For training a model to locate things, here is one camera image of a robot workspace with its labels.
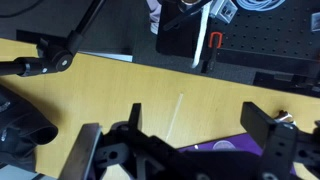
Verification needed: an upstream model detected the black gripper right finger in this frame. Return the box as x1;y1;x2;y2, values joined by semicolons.
240;101;299;180

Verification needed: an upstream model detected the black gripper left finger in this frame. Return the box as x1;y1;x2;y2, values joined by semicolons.
116;102;188;180

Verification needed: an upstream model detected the clear plastic straw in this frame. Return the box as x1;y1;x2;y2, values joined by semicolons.
165;93;184;143

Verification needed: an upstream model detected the clear plastic cup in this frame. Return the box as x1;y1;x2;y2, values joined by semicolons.
212;139;236;152

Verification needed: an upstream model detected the purple folder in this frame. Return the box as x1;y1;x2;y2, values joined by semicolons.
176;132;298;176

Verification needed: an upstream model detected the black perforated breadboard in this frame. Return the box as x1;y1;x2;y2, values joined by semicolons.
203;0;320;98

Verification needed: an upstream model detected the light purple clothing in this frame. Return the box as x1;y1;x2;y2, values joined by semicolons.
146;0;164;36

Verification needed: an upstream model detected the black fabric bag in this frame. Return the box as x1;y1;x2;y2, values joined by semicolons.
0;84;59;173

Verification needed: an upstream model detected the grey power strip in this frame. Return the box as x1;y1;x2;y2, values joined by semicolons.
209;0;239;24

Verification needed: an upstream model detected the orange handled black clamp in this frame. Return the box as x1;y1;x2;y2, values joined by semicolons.
201;31;224;74

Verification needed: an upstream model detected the black camera tripod stand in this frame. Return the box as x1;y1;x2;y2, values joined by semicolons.
0;0;108;78

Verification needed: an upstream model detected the white strap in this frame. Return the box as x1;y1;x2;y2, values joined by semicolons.
190;1;213;69

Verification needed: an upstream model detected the white cable coil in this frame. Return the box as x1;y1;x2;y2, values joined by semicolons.
234;0;288;13

